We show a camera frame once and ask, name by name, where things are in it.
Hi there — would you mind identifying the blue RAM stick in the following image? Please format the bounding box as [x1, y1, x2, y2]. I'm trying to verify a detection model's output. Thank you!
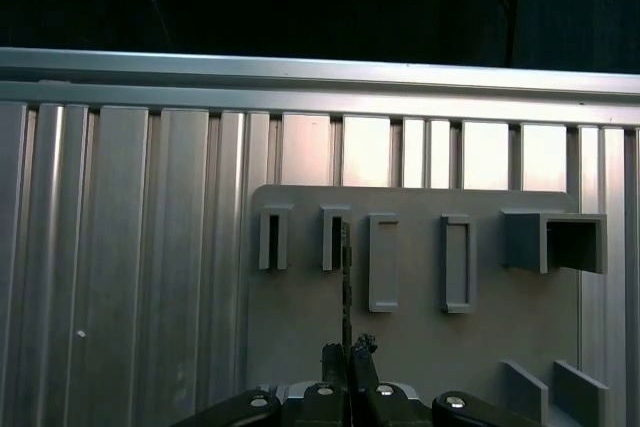
[337, 215, 356, 348]

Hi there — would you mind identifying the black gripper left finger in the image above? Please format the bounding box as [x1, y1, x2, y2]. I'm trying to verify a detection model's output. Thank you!
[172, 341, 348, 427]

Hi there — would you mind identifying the grey parts rack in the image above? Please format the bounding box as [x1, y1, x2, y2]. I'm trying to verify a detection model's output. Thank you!
[252, 184, 612, 427]

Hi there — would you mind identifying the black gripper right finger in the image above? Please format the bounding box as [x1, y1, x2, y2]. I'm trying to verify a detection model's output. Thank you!
[349, 331, 549, 427]

